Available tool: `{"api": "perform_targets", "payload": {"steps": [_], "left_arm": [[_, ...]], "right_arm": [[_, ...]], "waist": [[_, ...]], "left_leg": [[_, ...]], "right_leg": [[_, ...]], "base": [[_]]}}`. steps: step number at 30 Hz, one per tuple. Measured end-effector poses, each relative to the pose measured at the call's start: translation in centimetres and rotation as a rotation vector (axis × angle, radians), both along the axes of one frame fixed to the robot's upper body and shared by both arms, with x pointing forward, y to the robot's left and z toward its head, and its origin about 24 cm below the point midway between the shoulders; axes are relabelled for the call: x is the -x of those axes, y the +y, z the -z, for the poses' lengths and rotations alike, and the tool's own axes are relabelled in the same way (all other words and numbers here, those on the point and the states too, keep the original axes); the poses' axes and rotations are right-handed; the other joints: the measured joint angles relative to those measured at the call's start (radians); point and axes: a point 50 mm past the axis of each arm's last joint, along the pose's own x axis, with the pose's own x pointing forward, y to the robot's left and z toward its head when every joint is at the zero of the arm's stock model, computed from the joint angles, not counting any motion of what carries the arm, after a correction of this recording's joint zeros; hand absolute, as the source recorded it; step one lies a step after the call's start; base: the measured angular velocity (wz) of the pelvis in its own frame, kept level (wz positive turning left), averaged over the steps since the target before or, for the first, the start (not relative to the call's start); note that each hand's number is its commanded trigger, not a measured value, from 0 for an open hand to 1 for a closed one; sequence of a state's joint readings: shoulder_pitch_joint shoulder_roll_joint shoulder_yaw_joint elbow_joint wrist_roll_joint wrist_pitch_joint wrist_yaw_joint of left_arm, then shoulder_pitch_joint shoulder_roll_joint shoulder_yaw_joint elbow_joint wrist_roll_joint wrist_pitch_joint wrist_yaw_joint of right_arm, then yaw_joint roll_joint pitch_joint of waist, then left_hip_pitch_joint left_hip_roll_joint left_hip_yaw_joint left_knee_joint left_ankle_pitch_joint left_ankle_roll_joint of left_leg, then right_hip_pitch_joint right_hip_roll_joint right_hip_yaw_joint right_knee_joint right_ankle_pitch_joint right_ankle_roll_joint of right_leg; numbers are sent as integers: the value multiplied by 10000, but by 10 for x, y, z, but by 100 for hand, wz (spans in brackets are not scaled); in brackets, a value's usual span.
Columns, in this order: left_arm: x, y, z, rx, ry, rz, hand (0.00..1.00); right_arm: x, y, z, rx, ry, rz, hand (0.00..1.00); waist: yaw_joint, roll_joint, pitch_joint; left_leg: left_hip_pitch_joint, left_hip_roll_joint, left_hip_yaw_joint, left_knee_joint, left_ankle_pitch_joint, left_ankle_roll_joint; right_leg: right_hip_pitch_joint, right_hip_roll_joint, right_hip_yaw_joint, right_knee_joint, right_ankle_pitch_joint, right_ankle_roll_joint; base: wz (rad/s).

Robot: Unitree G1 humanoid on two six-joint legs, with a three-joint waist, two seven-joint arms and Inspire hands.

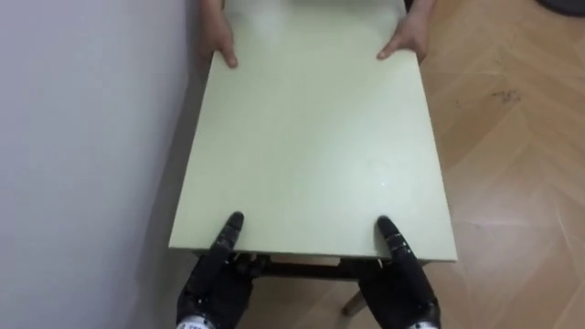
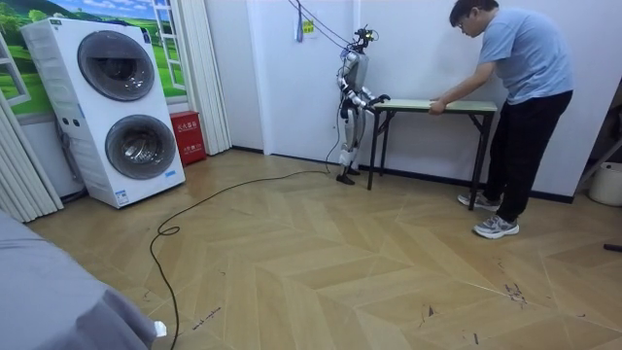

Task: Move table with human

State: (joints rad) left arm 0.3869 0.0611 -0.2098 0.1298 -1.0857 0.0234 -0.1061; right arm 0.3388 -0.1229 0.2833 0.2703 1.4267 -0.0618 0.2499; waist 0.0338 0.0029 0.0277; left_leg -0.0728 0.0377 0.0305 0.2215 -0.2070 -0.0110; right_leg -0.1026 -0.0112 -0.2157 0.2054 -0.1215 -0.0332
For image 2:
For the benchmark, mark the red fire extinguisher box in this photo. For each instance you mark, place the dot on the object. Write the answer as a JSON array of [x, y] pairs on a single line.
[[188, 138]]

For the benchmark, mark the landscape wall poster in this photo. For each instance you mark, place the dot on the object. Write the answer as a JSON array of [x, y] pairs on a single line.
[[29, 14]]

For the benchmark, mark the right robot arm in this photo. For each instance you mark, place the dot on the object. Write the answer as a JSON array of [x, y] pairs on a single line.
[[357, 99]]

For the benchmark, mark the white pleated curtain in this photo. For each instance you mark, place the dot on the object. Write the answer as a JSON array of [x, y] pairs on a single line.
[[19, 180], [206, 73]]

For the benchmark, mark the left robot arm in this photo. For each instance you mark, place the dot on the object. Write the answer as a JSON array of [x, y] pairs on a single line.
[[368, 92]]

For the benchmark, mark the robot legs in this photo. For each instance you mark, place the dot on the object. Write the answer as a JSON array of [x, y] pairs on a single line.
[[349, 141]]

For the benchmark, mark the small white block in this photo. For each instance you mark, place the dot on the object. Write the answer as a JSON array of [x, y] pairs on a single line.
[[161, 329]]

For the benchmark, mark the black rod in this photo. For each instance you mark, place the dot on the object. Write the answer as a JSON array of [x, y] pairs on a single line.
[[613, 248]]

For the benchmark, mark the pale green folding table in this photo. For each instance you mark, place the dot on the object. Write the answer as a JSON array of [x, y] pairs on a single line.
[[461, 106]]

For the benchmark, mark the white washing machine tower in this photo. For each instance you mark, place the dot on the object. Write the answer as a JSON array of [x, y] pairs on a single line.
[[107, 136]]

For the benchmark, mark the robot body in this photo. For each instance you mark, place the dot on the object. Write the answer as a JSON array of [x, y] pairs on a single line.
[[358, 73]]

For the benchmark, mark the grey bed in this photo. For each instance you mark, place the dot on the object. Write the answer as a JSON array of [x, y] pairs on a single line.
[[48, 291]]

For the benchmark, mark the yellow wall label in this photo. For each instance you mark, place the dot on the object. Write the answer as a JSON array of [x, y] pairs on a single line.
[[308, 26]]

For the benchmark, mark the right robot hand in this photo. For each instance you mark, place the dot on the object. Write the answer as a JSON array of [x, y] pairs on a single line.
[[378, 100]]

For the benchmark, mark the white bucket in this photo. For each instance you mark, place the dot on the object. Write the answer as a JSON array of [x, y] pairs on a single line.
[[607, 187]]

